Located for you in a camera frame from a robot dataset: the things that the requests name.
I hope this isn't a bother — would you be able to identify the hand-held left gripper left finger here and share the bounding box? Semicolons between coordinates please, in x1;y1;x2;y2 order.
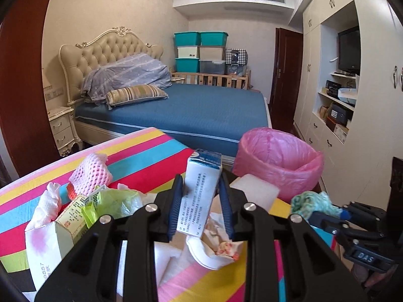
34;174;186;302

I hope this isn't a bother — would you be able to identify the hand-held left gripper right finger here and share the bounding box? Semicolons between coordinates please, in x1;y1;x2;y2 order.
217;171;369;302

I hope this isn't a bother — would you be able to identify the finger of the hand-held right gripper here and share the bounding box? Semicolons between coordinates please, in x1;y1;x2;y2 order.
334;202;389;236
309;211;359;246

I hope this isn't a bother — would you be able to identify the teal cloth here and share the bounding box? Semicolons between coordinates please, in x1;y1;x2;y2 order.
290;191;342;224

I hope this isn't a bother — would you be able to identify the white blue carton box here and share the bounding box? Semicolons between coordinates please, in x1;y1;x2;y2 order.
176;148;223;238

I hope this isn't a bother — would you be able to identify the green plastic bag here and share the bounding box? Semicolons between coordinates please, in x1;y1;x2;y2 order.
81;185;144;227

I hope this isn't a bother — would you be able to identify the pink bagged trash bin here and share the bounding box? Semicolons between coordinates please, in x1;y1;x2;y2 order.
234;127;325;202

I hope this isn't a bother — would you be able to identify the person's right hand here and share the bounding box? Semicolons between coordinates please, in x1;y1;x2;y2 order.
351;262;392;302

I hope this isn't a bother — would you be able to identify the white foam block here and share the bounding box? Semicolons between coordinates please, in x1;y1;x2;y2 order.
228;174;281;210

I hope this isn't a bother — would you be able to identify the crumpled white food wrapper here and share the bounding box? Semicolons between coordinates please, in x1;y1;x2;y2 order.
186;212;249;269

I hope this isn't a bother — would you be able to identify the colourful striped tablecloth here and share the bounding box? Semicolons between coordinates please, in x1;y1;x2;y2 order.
0;127;344;302

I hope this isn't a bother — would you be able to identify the pink foam fruit net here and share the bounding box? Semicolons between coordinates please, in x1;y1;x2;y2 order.
69;153;113;192

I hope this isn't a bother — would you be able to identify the bed with blue sheet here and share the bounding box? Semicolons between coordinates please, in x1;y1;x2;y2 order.
73;83;274;158

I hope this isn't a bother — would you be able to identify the yellow white medicine box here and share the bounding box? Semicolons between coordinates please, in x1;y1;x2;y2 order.
56;193;92;246

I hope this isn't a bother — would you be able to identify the dark grey safe box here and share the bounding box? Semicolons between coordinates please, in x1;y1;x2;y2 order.
330;102;354;126

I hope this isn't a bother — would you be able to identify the striped pillow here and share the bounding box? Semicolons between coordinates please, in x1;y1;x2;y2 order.
106;85;169;110

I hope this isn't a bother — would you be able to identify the white shelf tray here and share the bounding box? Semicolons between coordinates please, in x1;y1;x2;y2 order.
338;88;358;106

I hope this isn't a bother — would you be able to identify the large crumpled white tissue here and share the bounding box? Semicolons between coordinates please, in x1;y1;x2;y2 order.
25;182;68;230

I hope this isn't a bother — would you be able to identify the black shelf box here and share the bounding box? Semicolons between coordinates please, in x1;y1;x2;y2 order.
326;80;342;96

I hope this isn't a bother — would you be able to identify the white pink cardboard box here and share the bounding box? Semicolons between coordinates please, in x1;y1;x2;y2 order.
24;218;79;291

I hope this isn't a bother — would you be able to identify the cream carved nightstand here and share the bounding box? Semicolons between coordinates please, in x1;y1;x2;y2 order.
47;106;83;157

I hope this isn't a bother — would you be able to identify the dark packaged bag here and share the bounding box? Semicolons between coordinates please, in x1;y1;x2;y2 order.
226;64;248;77

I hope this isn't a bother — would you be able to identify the clear storage box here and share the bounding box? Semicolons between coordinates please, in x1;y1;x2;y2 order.
199;59;226;75

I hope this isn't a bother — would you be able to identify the teal storage box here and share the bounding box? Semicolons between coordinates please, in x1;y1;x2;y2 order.
175;57;201;73
174;31;201;47
199;31;228;47

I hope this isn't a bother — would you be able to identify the grey blue folded duvet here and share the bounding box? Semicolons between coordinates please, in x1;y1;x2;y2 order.
81;53;173;106

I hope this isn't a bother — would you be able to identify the dark wooden door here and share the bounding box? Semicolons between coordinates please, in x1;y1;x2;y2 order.
269;28;304;125

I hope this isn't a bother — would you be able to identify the checkered storage bag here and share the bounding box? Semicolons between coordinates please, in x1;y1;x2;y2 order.
225;48;249;65

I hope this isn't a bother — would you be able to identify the beige storage box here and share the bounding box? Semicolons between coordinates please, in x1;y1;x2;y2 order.
198;46;226;60

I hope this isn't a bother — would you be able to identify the white storage box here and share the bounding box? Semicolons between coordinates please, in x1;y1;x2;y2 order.
177;46;200;59

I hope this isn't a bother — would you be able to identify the black television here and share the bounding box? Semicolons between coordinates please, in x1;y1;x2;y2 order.
338;26;360;74

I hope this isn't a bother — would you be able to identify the beige tufted headboard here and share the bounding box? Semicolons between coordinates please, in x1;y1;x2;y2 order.
59;26;164;104

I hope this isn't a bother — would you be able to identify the white built-in wardrobe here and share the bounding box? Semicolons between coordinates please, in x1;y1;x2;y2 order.
293;0;403;208

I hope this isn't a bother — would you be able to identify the wooden crib rail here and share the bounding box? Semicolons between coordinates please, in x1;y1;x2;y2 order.
170;69;254;91

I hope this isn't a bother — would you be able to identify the wall switch panel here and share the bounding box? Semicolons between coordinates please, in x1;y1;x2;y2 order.
44;85;65;101

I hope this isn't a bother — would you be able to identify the red wooden door frame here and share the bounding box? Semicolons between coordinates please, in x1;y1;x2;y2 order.
0;0;60;192

